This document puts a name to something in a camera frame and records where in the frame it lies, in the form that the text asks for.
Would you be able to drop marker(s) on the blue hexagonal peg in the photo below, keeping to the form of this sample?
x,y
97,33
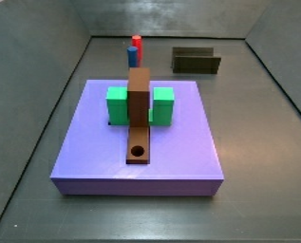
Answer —
x,y
133,56

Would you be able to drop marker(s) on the purple base board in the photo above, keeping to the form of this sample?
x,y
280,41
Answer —
x,y
184,167

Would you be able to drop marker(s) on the green U-shaped block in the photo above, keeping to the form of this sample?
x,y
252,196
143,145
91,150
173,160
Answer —
x,y
160,112

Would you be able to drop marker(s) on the brown L-shaped block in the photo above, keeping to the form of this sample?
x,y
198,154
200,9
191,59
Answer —
x,y
139,106

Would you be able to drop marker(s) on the dark grey peg holder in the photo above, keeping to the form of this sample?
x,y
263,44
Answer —
x,y
195,60

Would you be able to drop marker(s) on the red hexagonal peg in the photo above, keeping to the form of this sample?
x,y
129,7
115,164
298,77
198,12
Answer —
x,y
137,44

